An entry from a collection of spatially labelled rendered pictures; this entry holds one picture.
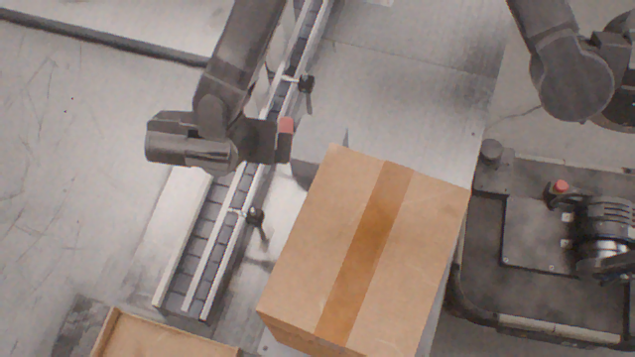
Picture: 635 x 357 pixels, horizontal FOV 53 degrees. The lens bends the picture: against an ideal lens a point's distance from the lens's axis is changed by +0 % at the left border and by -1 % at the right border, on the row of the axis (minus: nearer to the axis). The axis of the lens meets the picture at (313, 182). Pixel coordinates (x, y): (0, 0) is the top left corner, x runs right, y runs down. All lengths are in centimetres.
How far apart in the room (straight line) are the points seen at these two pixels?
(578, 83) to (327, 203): 45
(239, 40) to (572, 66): 37
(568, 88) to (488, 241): 126
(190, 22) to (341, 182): 66
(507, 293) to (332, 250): 100
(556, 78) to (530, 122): 170
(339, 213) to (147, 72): 71
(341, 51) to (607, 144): 124
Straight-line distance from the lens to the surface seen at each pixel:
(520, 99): 247
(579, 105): 75
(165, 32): 155
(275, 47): 134
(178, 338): 129
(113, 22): 160
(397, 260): 99
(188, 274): 127
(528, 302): 193
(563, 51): 72
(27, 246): 147
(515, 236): 196
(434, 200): 102
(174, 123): 85
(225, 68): 79
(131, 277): 136
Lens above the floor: 206
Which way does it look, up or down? 66 degrees down
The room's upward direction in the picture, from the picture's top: 9 degrees counter-clockwise
